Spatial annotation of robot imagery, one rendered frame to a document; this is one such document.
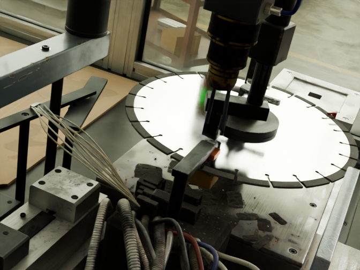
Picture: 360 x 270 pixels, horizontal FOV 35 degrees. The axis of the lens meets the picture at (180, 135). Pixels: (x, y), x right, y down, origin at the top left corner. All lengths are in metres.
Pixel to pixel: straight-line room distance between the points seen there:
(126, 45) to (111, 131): 0.32
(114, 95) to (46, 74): 0.62
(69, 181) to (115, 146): 0.38
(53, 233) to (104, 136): 0.47
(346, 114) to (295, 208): 0.30
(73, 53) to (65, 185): 0.17
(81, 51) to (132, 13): 0.64
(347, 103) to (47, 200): 0.67
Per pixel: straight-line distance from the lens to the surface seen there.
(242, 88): 0.84
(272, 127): 0.84
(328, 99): 1.18
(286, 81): 1.20
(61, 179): 0.76
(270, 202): 0.87
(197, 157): 0.68
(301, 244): 0.81
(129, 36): 1.42
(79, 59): 0.77
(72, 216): 0.73
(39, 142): 1.10
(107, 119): 1.23
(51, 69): 0.72
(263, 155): 0.78
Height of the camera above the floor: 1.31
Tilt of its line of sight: 28 degrees down
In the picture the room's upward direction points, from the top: 12 degrees clockwise
